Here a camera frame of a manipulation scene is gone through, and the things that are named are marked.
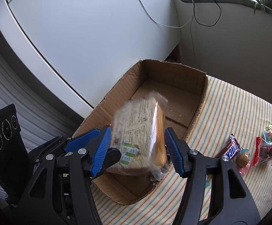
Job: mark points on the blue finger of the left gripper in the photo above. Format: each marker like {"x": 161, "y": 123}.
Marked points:
{"x": 81, "y": 141}

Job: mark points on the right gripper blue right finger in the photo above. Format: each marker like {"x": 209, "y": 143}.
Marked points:
{"x": 230, "y": 202}

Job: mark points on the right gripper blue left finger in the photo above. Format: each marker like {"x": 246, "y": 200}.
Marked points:
{"x": 59, "y": 190}

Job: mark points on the brown chocolate egg packet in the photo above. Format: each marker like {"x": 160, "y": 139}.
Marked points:
{"x": 242, "y": 161}

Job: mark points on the bagged sliced bread loaf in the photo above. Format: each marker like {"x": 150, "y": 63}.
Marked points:
{"x": 138, "y": 132}

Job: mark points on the Snickers bar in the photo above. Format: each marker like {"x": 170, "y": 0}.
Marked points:
{"x": 231, "y": 149}

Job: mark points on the teal mint candy packet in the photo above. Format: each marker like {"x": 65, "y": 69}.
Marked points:
{"x": 208, "y": 180}

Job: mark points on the white cabinet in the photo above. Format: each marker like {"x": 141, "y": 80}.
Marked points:
{"x": 78, "y": 49}

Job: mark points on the brown cardboard box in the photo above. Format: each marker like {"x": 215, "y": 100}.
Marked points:
{"x": 184, "y": 88}

